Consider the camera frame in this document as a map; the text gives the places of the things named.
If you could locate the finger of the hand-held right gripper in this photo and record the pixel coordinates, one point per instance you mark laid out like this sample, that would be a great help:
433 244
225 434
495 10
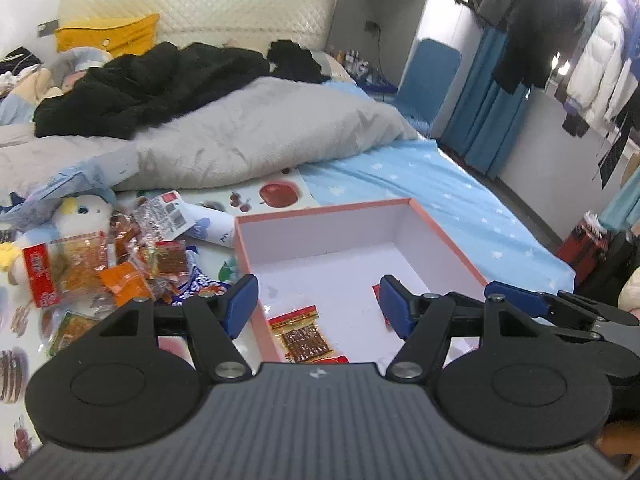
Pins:
520 299

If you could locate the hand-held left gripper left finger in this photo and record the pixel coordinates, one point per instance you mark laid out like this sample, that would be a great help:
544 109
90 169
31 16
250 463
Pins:
240 305

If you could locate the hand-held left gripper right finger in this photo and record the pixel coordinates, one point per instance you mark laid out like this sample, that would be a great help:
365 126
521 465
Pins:
397 305

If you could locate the small red snack packet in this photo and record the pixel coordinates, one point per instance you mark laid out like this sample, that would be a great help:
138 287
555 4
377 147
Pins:
376 292

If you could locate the brown strips snack packet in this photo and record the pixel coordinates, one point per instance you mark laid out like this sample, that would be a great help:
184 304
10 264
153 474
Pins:
300 337

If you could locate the pink cardboard box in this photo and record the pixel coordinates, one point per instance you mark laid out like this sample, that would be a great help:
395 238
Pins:
325 270

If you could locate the pile of snack packets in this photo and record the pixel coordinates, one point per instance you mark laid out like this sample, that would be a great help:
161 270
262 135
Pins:
80 265

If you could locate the person's right hand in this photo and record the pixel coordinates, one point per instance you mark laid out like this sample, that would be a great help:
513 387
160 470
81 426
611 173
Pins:
625 445

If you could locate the red suitcase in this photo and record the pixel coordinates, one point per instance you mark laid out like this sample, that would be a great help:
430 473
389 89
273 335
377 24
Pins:
580 247

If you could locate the white spray bottle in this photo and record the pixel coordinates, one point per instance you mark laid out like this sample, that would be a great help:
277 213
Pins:
215 227

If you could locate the black bag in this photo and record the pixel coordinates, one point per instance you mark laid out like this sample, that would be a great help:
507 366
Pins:
610 270

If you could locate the fruit print mat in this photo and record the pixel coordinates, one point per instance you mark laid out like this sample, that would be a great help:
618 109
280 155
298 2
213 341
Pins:
280 195

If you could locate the blue star bedsheet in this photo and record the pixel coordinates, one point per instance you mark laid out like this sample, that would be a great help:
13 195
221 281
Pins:
425 185

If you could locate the teal cloth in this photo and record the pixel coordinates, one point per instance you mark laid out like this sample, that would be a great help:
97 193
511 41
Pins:
620 205

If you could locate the hanging checked scarf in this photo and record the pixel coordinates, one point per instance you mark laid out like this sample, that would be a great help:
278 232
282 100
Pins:
612 155

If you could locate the grey duvet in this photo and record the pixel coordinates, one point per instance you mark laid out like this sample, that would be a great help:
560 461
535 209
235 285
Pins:
250 130

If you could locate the small hanging dark garment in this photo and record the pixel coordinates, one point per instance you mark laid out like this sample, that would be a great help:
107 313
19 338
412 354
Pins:
575 122

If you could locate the white blue plush toy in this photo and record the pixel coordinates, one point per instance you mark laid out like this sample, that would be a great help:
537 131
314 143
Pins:
75 215

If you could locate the blue curtain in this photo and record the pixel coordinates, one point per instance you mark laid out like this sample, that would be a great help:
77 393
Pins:
480 110

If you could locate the blue plastic bag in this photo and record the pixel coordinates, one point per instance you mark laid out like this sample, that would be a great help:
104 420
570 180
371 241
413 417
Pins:
60 185

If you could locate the blue nightstand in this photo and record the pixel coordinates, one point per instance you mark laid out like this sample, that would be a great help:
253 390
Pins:
380 85

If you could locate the blue chair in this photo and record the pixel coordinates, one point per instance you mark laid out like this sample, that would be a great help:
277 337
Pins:
425 80

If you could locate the black coat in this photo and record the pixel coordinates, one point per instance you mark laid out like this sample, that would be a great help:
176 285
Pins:
140 90

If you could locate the hanging white puffer jacket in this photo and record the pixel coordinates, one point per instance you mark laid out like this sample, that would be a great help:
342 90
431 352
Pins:
600 70

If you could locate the grey pillow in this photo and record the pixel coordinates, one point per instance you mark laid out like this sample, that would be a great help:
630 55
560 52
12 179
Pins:
337 67

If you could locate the small black garment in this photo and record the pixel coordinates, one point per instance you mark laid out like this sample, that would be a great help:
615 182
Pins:
295 62

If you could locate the row of small bottles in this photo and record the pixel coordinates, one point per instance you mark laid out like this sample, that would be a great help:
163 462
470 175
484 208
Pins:
352 60

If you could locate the hanging black jacket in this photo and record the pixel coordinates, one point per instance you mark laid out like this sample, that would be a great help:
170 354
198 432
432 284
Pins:
545 20

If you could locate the hanging light blue shirt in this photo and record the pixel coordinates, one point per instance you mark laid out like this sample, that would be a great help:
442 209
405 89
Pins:
595 15

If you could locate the cream quilted headboard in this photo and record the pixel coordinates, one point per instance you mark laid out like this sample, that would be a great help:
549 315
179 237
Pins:
225 10

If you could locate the yellow pillow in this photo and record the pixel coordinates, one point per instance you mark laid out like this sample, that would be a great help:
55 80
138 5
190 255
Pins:
115 35

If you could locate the pastel printed blanket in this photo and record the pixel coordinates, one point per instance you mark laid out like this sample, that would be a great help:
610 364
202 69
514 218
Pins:
20 100

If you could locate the heap of dark clothes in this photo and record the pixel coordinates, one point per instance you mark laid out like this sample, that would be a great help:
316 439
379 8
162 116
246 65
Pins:
17 60

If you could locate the black wall socket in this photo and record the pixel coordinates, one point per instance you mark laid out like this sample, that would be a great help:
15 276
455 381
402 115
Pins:
371 25

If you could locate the grey wall plate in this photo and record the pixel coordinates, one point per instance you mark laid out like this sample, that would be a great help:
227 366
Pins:
47 27

